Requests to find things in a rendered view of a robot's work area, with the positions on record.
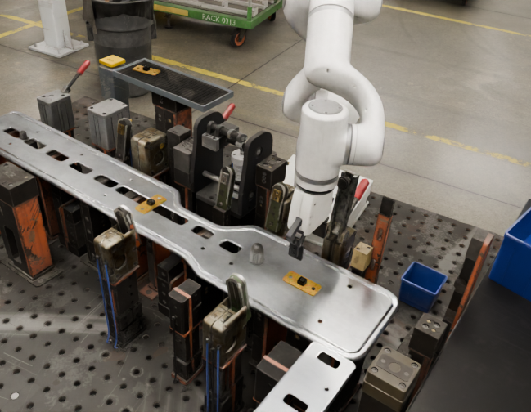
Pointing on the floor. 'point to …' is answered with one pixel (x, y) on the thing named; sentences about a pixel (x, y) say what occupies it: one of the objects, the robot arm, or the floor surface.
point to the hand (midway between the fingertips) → (307, 242)
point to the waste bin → (121, 30)
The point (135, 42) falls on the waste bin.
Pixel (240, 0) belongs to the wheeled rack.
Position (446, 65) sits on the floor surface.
